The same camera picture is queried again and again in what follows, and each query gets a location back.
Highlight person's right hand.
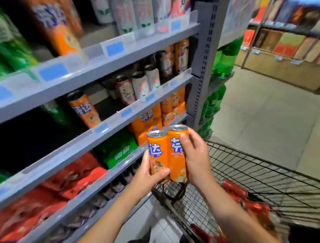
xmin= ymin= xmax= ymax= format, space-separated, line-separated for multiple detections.
xmin=179 ymin=128 xmax=217 ymax=191

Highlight orange soda can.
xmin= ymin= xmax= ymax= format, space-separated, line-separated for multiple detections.
xmin=146 ymin=130 xmax=170 ymax=176
xmin=59 ymin=0 xmax=85 ymax=37
xmin=167 ymin=124 xmax=189 ymax=183
xmin=26 ymin=0 xmax=87 ymax=63
xmin=66 ymin=90 xmax=102 ymax=129

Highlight green drink multipack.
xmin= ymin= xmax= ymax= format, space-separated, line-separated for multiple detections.
xmin=93 ymin=128 xmax=139 ymax=170

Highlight grey stone riser block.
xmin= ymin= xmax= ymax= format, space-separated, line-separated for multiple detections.
xmin=84 ymin=82 xmax=110 ymax=100

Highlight black wire shopping cart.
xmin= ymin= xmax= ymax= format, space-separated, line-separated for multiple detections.
xmin=151 ymin=140 xmax=320 ymax=243

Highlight person's dark trousers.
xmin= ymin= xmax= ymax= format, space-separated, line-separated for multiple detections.
xmin=126 ymin=229 xmax=192 ymax=243

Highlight rows of large green bottles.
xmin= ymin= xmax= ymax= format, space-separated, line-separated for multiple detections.
xmin=198 ymin=36 xmax=245 ymax=139

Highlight grey metal shelf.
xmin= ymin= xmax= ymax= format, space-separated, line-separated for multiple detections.
xmin=0 ymin=0 xmax=235 ymax=243

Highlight row of red-white-blue cans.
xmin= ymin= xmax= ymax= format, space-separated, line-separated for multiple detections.
xmin=152 ymin=0 xmax=192 ymax=33

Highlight person's right forearm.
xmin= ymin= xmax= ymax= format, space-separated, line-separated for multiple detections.
xmin=199 ymin=178 xmax=281 ymax=243

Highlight person's left hand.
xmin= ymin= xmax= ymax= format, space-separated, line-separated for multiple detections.
xmin=127 ymin=150 xmax=171 ymax=202

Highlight rows of colourful gift boxes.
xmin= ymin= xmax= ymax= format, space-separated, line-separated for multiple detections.
xmin=241 ymin=0 xmax=320 ymax=64

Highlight orange drink multipack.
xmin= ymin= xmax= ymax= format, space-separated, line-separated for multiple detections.
xmin=160 ymin=86 xmax=186 ymax=127
xmin=128 ymin=103 xmax=163 ymax=146

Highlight red drink multipack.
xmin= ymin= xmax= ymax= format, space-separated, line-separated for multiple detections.
xmin=0 ymin=187 xmax=67 ymax=243
xmin=41 ymin=152 xmax=108 ymax=200

